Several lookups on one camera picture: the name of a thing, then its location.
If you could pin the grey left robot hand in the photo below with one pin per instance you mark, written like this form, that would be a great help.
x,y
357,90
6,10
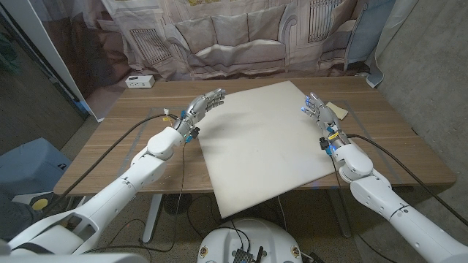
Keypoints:
x,y
195,109

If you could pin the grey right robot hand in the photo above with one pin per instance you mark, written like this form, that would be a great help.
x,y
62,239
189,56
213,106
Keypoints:
x,y
326,117

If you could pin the white memory foam sheet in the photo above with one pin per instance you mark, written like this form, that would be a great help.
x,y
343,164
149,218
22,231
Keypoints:
x,y
263,153

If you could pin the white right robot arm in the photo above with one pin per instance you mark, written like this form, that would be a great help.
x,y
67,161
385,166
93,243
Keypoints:
x,y
384,201

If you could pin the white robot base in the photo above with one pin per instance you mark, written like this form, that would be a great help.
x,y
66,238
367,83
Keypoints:
x,y
248,237

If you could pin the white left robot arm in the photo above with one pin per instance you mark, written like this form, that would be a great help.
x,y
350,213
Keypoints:
x,y
109,197

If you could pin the yellow sponge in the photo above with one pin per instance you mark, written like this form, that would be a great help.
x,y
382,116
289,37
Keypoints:
x,y
339,110

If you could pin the white power strip box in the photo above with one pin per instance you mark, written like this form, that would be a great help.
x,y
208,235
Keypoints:
x,y
140,82

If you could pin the printed sofa backdrop cloth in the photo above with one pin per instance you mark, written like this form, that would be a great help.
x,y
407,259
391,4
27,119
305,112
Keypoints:
x,y
226,36

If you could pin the round black floor fan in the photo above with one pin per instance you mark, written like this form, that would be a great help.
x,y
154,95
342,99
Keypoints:
x,y
178,204

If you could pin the grey table leg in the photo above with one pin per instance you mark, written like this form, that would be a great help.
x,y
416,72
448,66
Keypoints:
x,y
340,215

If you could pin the white table leg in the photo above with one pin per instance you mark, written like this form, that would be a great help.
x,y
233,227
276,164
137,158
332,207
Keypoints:
x,y
151,219

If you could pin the black electronics module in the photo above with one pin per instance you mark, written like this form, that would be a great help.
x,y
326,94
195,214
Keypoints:
x,y
243,255

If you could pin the grey-blue plastic bin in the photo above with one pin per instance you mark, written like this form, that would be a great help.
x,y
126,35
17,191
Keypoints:
x,y
29,168

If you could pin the white box with yellow pads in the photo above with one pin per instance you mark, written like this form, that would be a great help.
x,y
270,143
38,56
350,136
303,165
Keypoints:
x,y
39,204

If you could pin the white robot torso edge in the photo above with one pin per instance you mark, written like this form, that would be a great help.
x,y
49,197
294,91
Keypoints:
x,y
73,258

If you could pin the person leg in grey trousers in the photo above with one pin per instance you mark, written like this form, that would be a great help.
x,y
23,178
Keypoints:
x,y
16,219

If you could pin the white partition frame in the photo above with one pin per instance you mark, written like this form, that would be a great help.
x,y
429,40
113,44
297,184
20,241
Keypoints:
x,y
47,47

